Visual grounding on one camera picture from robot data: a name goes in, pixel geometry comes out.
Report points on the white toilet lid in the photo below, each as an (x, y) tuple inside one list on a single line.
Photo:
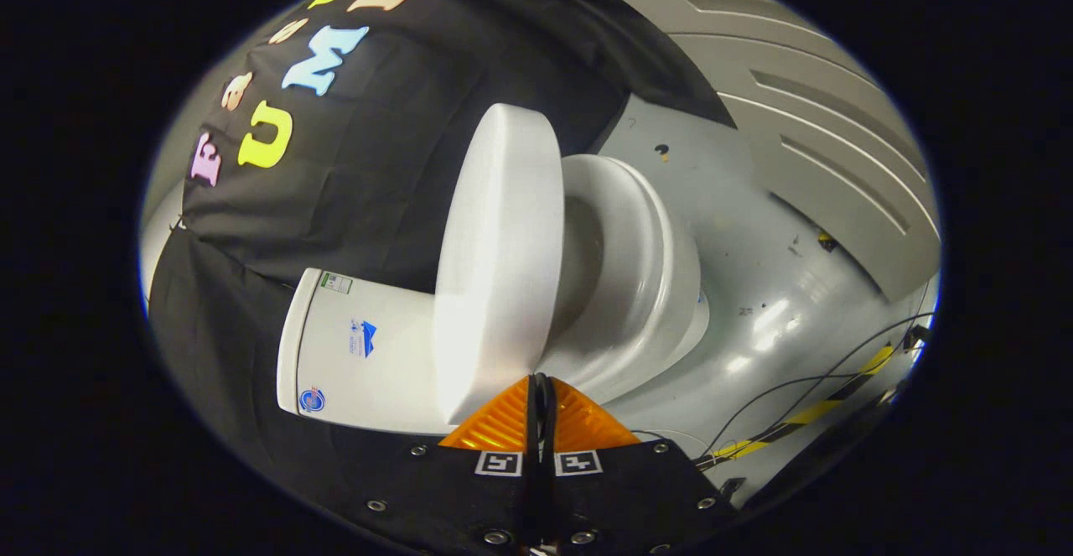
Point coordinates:
[(499, 262)]

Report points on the white toilet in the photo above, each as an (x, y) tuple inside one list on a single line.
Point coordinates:
[(377, 346)]

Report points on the yellow black striped floor tape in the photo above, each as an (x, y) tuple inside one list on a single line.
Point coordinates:
[(817, 411)]

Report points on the black backdrop cloth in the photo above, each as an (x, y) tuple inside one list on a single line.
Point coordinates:
[(369, 179)]

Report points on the white slotted cabinet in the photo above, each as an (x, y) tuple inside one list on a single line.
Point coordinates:
[(805, 120)]

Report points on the white toilet seat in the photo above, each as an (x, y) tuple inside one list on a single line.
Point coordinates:
[(654, 254)]

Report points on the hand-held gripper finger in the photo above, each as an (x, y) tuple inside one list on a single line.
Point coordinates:
[(529, 489), (546, 489)]

